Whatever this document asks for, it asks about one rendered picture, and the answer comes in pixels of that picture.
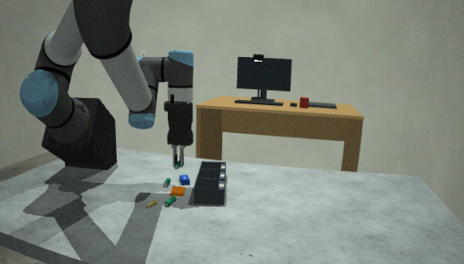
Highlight blue 9v battery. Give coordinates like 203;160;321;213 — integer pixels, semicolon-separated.
179;175;190;186

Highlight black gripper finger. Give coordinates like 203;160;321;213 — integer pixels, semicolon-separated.
171;144;178;167
179;145;185;168

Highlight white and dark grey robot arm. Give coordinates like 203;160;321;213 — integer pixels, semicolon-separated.
20;0;194;144

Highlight black rack of three bins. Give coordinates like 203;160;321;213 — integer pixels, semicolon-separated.
194;161;226;205

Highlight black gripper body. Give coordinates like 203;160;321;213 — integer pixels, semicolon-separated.
164;88;194;145

